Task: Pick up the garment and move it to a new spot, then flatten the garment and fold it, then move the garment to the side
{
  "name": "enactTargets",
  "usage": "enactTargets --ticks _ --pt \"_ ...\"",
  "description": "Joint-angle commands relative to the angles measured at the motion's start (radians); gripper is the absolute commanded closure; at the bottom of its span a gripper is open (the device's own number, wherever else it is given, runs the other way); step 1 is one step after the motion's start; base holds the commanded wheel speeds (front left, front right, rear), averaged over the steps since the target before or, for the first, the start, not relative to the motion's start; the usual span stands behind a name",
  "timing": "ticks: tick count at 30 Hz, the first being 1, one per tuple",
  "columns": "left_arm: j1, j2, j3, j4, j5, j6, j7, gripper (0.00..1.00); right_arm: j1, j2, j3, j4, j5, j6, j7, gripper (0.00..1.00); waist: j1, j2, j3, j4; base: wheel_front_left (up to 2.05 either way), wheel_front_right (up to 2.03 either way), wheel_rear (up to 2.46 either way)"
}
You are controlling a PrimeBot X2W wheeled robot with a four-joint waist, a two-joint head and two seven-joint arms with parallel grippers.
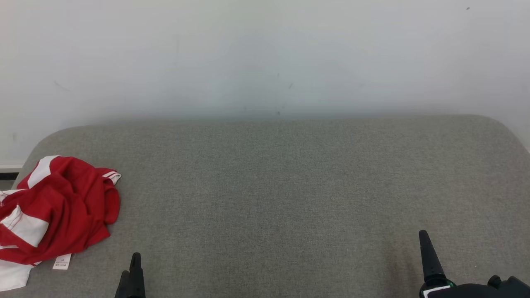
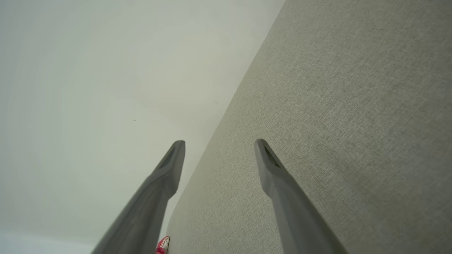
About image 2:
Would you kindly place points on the red garment with white stripe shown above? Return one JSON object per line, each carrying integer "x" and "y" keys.
{"x": 162, "y": 246}

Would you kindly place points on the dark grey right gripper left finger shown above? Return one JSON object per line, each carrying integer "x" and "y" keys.
{"x": 148, "y": 211}

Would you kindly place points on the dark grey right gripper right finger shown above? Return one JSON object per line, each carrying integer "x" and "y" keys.
{"x": 296, "y": 218}

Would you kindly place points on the grey fabric sofa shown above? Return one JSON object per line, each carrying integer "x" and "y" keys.
{"x": 353, "y": 106}

